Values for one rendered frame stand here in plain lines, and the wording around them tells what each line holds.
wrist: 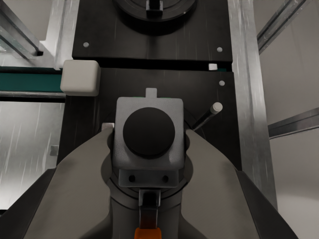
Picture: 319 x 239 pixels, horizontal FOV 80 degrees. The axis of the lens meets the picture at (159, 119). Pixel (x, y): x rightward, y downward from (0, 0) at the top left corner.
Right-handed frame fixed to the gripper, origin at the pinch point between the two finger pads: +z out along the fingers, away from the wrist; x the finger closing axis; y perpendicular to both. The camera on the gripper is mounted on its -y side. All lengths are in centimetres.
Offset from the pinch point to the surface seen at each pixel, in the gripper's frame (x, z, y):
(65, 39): -13.6, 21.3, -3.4
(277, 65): 26.8, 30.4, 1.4
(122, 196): -3.1, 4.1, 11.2
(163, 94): 1.6, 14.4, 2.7
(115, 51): -5.5, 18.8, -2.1
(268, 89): 24.1, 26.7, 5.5
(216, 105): 5.4, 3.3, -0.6
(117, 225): -3.7, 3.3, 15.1
